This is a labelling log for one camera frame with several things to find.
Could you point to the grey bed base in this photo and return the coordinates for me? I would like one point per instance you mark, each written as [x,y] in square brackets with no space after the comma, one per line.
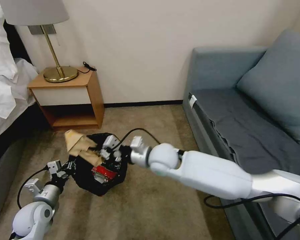
[2,170]

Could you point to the brown paper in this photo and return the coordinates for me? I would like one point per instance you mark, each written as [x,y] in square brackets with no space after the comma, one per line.
[76,143]

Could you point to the black headboard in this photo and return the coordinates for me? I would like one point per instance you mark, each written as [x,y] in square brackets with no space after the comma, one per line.
[20,47]

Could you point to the silver wall switch plate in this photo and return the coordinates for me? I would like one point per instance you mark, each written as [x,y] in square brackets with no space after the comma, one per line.
[36,30]

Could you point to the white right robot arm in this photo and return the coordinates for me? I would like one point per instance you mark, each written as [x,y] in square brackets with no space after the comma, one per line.
[215,172]

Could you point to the white sofa tag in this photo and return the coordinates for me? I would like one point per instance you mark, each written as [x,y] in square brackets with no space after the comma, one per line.
[193,100]

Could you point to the white duvet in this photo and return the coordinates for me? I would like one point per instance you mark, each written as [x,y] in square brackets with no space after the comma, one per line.
[7,100]

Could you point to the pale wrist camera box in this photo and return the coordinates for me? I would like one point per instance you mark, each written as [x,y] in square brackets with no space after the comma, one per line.
[54,166]
[111,141]

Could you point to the wooden nightstand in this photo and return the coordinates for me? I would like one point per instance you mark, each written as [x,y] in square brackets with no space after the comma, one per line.
[65,96]

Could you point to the dark grey seat cover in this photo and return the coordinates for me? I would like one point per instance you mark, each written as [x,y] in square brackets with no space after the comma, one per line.
[245,130]

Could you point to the brass lamp with grey shade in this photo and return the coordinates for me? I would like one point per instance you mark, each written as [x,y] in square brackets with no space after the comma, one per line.
[61,73]

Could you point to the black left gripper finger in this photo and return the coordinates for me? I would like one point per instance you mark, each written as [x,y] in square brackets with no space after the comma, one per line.
[67,165]
[68,175]

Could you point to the black trash bin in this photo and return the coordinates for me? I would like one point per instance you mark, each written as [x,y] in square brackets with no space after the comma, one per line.
[90,186]

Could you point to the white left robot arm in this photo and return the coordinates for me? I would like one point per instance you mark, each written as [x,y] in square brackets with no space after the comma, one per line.
[31,217]

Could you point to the grey blue sofa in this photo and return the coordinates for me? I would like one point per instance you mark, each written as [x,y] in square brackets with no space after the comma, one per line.
[215,70]

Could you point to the grey blue cushion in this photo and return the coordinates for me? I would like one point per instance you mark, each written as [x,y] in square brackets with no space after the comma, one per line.
[277,87]

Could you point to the red snack packet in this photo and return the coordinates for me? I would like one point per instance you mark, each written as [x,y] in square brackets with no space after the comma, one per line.
[105,172]

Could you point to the white crumpled wrapper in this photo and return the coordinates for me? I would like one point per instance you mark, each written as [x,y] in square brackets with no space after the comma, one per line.
[100,178]

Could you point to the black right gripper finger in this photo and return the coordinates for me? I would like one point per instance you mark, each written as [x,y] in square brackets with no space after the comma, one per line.
[104,153]
[118,156]

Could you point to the white pillow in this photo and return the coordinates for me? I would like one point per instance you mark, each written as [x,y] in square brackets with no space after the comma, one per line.
[0,42]

